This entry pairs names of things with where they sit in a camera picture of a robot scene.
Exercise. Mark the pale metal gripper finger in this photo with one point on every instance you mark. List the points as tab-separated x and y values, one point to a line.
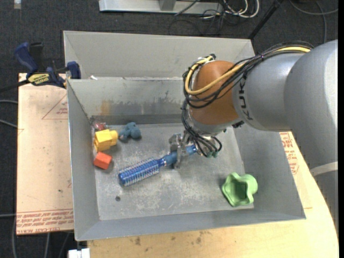
173	141
178	160

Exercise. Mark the blue hairbrush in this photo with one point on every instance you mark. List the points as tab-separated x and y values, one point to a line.
139	172

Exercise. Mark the grey metal bin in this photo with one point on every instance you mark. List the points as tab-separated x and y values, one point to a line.
161	197

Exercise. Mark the blue toy animal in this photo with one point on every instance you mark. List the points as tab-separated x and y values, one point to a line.
130	132

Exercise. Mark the green flower-shaped cup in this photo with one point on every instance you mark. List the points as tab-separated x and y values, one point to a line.
239	189

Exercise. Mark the yellow toy block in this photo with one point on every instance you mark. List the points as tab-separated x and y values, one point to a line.
104	140

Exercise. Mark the orange toy block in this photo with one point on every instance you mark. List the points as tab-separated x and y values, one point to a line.
102	160

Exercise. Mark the small red and clear object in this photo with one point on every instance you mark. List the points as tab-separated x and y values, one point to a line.
99	126

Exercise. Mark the brown cardboard board, red print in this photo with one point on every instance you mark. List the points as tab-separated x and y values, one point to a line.
43	157

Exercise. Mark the black cylinder on white bracket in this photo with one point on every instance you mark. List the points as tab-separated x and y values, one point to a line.
237	124

